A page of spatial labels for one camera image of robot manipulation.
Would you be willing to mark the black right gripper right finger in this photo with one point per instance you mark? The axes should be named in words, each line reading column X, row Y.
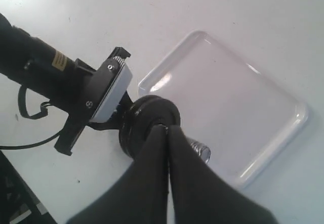
column 200, row 196

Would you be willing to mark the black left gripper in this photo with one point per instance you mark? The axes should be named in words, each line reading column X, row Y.
column 89, row 87

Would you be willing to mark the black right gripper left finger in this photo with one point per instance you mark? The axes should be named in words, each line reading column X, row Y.
column 141, row 193

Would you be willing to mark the black weight plate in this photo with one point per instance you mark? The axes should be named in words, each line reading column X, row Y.
column 131, row 138
column 158, row 111

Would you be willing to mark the chrome threaded dumbbell bar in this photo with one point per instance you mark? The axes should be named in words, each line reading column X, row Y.
column 202, row 150

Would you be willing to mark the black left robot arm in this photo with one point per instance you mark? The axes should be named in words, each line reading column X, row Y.
column 42, row 72

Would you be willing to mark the white rectangular plastic tray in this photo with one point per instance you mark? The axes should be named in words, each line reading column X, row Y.
column 226, row 104

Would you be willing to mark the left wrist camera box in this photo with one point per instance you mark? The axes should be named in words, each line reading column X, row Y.
column 115, row 93

